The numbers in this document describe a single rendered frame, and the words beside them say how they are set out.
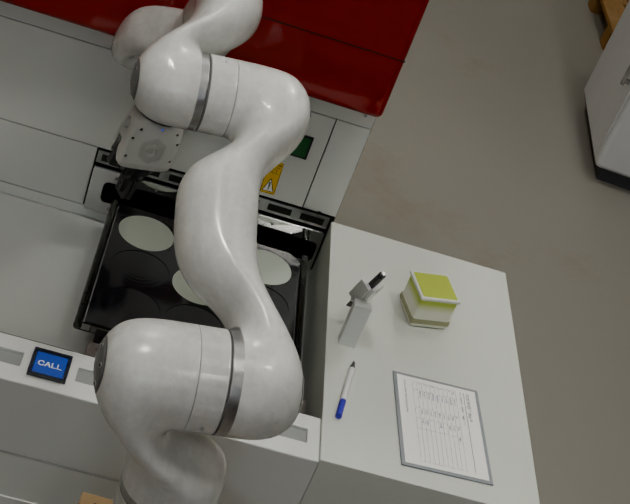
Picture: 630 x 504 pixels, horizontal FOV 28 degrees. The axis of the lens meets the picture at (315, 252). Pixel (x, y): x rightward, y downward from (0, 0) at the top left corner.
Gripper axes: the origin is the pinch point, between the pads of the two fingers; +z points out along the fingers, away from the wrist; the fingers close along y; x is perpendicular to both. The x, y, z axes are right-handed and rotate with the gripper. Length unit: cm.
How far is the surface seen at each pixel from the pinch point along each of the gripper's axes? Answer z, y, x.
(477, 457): -2, 38, -64
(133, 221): 9.6, 6.2, 3.0
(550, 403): 77, 181, 27
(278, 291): 6.7, 26.9, -17.0
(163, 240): 9.1, 10.1, -2.4
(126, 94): -9.4, 1.0, 14.2
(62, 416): 11.3, -20.5, -43.8
